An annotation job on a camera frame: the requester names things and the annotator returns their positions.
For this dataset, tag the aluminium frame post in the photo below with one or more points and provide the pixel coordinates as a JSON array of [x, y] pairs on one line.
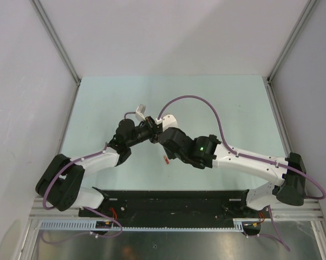
[[55, 39], [302, 21]]

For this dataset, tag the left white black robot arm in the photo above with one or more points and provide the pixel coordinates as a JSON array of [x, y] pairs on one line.
[[61, 183]]

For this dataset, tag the right aluminium frame post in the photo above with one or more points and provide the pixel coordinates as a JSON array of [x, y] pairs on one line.
[[302, 21]]

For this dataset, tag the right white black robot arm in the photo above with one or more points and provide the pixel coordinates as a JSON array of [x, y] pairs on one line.
[[283, 185]]

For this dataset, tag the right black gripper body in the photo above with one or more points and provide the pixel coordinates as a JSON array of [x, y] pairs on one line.
[[171, 156]]

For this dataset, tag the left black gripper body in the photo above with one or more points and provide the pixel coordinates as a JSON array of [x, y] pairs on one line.
[[151, 129]]

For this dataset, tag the left aluminium frame post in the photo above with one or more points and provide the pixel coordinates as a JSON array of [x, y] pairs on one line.
[[55, 39]]

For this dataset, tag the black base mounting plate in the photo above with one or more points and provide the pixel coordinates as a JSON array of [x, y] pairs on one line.
[[227, 204]]

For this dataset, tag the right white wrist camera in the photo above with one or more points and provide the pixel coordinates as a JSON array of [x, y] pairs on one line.
[[167, 121]]

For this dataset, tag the grey slotted cable duct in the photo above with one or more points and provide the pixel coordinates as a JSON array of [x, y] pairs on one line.
[[104, 225]]

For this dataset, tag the red battery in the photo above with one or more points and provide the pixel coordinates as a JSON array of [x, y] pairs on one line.
[[166, 160]]

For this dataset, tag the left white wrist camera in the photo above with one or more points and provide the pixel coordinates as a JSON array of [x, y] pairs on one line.
[[139, 113]]

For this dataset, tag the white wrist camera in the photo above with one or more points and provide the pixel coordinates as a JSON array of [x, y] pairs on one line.
[[167, 121], [139, 113]]

